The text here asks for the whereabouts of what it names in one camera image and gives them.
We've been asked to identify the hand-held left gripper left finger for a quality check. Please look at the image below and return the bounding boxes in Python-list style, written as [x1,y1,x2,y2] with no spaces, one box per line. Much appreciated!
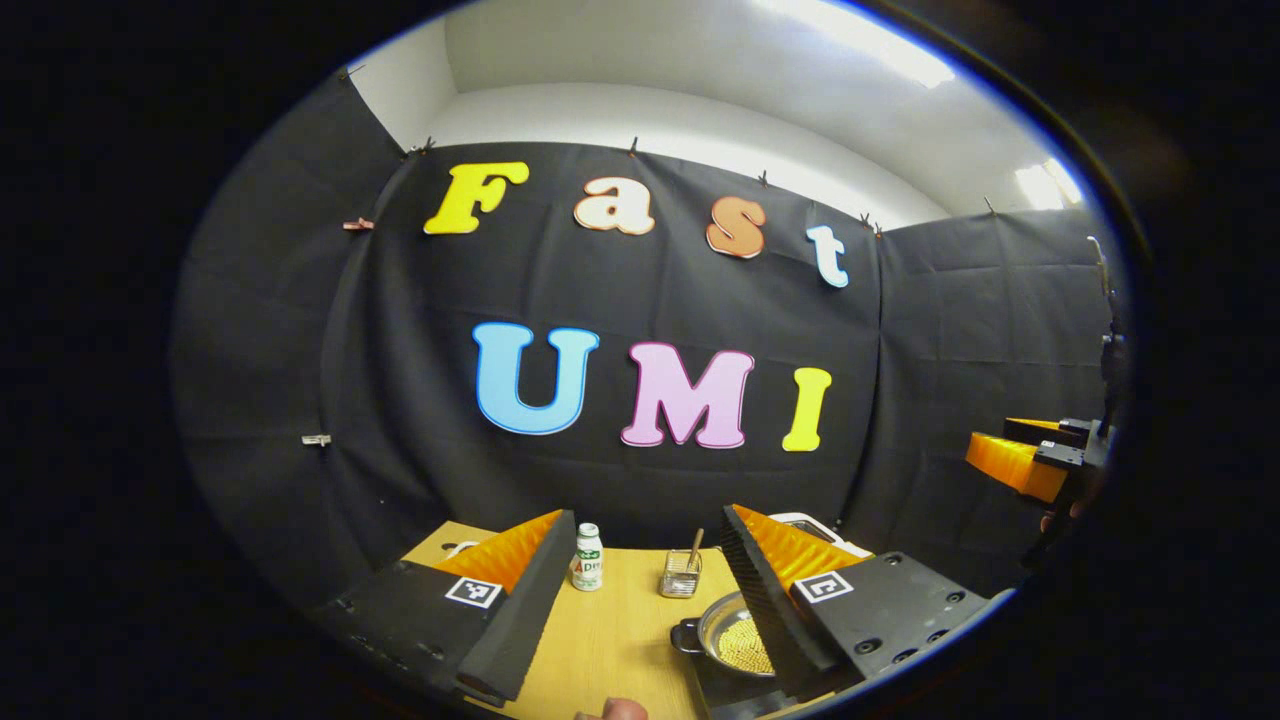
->
[320,508,578,706]

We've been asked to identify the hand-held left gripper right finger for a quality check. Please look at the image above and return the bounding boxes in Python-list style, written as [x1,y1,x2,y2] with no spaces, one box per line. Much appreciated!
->
[720,503,1011,703]

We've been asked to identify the steel pot with black handle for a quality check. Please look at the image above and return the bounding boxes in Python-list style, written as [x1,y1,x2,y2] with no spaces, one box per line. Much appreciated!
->
[670,590,776,681]

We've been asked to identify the black induction cooktop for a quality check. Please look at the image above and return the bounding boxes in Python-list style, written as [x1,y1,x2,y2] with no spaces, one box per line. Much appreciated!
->
[685,650,801,720]

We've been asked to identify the heap of yellow soybeans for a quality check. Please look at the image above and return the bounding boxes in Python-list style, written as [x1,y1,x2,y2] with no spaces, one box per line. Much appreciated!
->
[718,615,776,676]

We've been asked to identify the white drink bottle green label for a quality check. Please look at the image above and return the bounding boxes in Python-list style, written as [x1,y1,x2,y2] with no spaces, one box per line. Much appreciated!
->
[570,522,605,592]

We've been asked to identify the white toaster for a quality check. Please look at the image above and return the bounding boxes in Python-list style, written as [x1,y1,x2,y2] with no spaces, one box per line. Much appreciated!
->
[768,512,873,559]

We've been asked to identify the black backdrop cloth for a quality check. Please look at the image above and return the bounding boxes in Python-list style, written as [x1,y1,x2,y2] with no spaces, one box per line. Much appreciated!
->
[170,70,1126,611]

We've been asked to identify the small ceiling light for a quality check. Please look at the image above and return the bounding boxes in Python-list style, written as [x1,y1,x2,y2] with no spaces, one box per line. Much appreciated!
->
[1012,157,1084,211]

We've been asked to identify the wire mesh basket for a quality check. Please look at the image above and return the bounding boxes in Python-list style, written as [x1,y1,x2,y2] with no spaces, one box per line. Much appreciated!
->
[659,548,704,599]

